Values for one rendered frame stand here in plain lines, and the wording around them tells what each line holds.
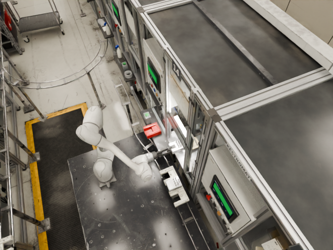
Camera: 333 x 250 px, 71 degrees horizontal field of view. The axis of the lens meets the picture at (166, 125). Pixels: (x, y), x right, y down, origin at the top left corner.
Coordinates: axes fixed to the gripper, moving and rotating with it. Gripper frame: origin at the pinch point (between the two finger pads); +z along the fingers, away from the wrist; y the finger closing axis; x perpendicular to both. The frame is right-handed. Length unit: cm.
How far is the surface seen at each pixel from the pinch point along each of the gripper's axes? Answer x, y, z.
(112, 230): -38, -34, -78
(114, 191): -4, -34, -66
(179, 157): -6.3, -12.5, 5.0
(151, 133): 28.1, -6.8, -10.9
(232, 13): 38, 96, 68
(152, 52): 42, 79, 4
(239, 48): 0, 99, 49
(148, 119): 43.2, -3.1, -8.0
